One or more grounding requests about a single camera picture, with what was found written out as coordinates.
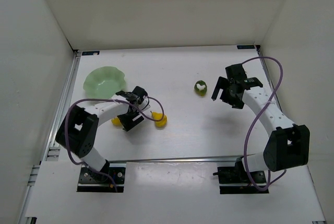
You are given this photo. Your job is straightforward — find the yellow peeled fake lemon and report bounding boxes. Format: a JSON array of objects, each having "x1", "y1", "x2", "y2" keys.
[{"x1": 111, "y1": 117, "x2": 123, "y2": 127}]

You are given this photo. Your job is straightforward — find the green peeled fake lime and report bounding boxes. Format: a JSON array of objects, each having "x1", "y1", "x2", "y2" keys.
[{"x1": 194, "y1": 80, "x2": 208, "y2": 97}]

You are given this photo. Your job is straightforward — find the yellow fake pear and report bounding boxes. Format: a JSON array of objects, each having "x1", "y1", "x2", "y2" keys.
[{"x1": 151, "y1": 111, "x2": 168, "y2": 128}]

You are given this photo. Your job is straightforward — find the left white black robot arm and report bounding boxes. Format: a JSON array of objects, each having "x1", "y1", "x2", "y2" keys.
[{"x1": 55, "y1": 86, "x2": 149, "y2": 183}]

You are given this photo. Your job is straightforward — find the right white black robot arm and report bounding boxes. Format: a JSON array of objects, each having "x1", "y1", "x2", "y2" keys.
[{"x1": 211, "y1": 77, "x2": 310, "y2": 176}]

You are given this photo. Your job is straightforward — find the green wavy glass bowl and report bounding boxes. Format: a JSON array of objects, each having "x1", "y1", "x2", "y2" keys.
[{"x1": 83, "y1": 66, "x2": 127, "y2": 99}]

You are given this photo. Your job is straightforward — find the right blue label sticker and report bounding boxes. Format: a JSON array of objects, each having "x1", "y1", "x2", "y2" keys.
[{"x1": 237, "y1": 45, "x2": 256, "y2": 50}]

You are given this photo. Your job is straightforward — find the blue label sticker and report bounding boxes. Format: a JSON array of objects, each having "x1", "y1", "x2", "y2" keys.
[
  {"x1": 81, "y1": 51, "x2": 100, "y2": 56},
  {"x1": 237, "y1": 45, "x2": 256, "y2": 50}
]

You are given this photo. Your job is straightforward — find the left blue label sticker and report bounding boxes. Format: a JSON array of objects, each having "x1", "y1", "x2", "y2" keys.
[{"x1": 81, "y1": 51, "x2": 100, "y2": 56}]

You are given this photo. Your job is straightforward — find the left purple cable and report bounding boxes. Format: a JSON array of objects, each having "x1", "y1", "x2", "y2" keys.
[{"x1": 64, "y1": 96, "x2": 165, "y2": 191}]

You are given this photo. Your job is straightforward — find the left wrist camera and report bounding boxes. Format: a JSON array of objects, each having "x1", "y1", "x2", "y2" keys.
[{"x1": 132, "y1": 86, "x2": 148, "y2": 105}]

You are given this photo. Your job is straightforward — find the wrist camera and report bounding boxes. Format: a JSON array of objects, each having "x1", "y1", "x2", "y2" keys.
[
  {"x1": 132, "y1": 86, "x2": 148, "y2": 105},
  {"x1": 225, "y1": 64, "x2": 263, "y2": 90}
]

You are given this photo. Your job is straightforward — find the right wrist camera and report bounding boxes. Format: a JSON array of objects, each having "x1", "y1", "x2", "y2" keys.
[{"x1": 225, "y1": 64, "x2": 263, "y2": 90}]

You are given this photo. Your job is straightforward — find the front aluminium rail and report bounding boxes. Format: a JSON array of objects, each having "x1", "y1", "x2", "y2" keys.
[{"x1": 109, "y1": 155, "x2": 241, "y2": 163}]

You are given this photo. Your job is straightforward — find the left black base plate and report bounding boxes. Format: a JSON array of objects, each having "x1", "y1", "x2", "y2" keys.
[{"x1": 77, "y1": 165, "x2": 126, "y2": 193}]

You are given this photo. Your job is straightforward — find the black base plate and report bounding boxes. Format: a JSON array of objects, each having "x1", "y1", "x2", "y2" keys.
[
  {"x1": 212, "y1": 167, "x2": 269, "y2": 195},
  {"x1": 77, "y1": 165, "x2": 126, "y2": 193}
]

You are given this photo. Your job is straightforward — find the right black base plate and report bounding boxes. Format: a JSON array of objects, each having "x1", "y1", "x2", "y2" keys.
[{"x1": 212, "y1": 167, "x2": 269, "y2": 195}]

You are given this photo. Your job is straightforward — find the left aluminium frame rail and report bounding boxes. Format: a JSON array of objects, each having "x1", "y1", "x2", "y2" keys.
[{"x1": 17, "y1": 50, "x2": 81, "y2": 223}]

